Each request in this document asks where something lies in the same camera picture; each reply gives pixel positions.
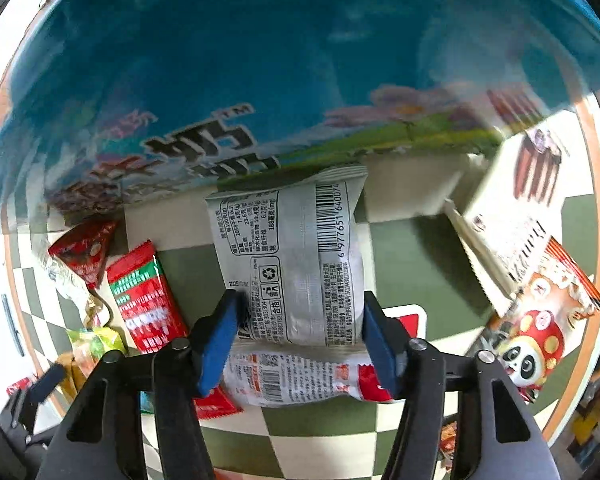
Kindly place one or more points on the colourful candy ball bag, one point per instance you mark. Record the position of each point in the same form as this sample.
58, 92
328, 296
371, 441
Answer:
91, 344

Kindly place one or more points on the small red triangular packet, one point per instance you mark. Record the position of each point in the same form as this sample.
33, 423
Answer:
84, 249

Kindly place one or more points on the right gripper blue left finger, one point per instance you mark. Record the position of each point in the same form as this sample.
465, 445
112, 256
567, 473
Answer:
188, 369

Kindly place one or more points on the white chocolate stick packet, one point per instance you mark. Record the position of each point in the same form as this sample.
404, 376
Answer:
502, 210

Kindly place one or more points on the grey barcode snack packet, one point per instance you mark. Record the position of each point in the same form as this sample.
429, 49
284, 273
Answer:
293, 251

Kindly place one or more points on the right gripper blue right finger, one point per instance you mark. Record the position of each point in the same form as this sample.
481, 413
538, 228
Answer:
413, 371

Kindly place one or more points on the red white jelly cup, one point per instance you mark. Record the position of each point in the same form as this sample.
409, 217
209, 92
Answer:
271, 371

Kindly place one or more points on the open cardboard milk box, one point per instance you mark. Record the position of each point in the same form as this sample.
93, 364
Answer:
107, 103

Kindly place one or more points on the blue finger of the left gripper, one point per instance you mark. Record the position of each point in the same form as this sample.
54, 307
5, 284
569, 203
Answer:
47, 384

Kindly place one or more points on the brown snack packet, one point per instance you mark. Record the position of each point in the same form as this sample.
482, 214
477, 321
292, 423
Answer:
447, 444

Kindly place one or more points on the red green snack packet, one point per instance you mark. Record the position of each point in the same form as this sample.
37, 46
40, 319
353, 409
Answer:
152, 317

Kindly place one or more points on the orange panda snack bag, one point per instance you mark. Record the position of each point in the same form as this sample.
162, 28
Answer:
532, 338

